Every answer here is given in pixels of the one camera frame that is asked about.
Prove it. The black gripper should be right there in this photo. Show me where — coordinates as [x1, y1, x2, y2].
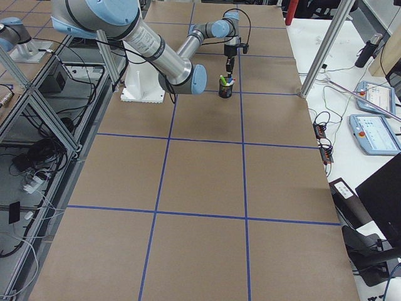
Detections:
[224, 44, 239, 78]

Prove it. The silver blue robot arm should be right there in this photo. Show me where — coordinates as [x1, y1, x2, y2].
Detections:
[51, 0, 240, 95]

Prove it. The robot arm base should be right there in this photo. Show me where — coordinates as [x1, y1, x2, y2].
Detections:
[1, 17, 44, 63]

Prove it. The green marker pen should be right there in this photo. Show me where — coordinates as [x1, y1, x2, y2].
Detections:
[220, 75, 227, 86]

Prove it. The black mesh pen cup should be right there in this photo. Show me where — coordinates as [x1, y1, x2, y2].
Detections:
[218, 80, 233, 98]

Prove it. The blue tape strip lengthwise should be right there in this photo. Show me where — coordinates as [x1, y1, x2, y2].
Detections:
[237, 50, 252, 301]

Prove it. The red cylinder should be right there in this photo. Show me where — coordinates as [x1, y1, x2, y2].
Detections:
[285, 0, 299, 26]

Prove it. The orange black usb hub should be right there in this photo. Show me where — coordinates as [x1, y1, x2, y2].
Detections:
[313, 123, 326, 139]

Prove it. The brown paper table cover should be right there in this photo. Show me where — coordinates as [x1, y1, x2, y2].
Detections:
[29, 6, 358, 300]

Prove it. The black water bottle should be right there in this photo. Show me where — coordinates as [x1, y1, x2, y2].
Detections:
[355, 33, 383, 68]

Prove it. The near teach pendant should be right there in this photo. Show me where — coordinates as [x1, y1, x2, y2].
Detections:
[348, 114, 400, 156]

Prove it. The teach pendant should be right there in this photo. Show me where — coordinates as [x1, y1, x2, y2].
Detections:
[348, 114, 400, 156]
[356, 80, 396, 114]

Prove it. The far teach pendant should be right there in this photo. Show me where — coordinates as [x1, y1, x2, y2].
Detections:
[356, 80, 396, 114]

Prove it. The black power adapter box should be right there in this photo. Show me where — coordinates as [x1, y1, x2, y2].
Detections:
[39, 63, 70, 93]

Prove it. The black box with white label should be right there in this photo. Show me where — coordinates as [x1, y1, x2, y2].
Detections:
[329, 177, 373, 228]

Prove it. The black monitor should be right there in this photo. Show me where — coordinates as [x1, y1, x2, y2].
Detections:
[356, 154, 400, 244]

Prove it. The white power strip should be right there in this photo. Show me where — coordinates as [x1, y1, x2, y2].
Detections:
[23, 176, 44, 194]

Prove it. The black monitor stand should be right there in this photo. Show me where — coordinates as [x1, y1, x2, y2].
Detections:
[341, 226, 400, 287]

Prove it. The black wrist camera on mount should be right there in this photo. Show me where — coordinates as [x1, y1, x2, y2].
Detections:
[237, 43, 249, 54]

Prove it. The black braided camera cable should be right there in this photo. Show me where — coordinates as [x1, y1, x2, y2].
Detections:
[200, 8, 252, 46]

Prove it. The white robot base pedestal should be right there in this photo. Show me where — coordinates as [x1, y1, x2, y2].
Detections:
[121, 42, 165, 103]

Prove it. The aluminium frame post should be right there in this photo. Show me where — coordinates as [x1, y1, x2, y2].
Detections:
[298, 0, 354, 98]

